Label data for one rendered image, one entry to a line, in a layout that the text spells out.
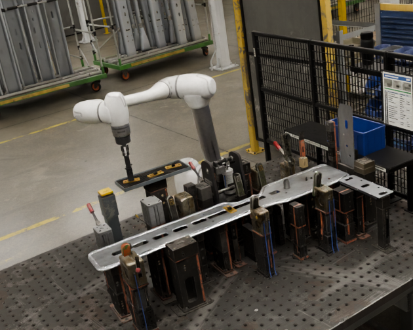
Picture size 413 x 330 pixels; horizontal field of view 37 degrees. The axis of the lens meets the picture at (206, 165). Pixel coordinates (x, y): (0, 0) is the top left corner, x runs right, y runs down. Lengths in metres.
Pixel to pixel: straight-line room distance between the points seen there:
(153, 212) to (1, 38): 6.96
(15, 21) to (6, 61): 0.66
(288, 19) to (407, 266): 2.98
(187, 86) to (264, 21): 2.51
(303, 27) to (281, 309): 3.08
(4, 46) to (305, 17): 5.46
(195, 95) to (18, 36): 6.80
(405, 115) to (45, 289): 2.05
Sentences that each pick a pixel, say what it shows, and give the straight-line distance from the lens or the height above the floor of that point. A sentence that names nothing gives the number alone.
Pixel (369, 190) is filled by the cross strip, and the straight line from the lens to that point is 3.06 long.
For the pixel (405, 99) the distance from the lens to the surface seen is 3.32.
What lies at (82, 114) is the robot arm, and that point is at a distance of 3.02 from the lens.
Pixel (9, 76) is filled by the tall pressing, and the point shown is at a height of 0.54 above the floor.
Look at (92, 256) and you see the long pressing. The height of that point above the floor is 1.00.
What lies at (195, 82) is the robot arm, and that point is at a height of 1.51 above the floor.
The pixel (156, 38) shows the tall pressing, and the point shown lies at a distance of 11.03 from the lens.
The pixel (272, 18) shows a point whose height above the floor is 1.40.
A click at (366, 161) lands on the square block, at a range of 3.23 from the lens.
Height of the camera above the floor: 2.32
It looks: 22 degrees down
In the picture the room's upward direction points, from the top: 9 degrees counter-clockwise
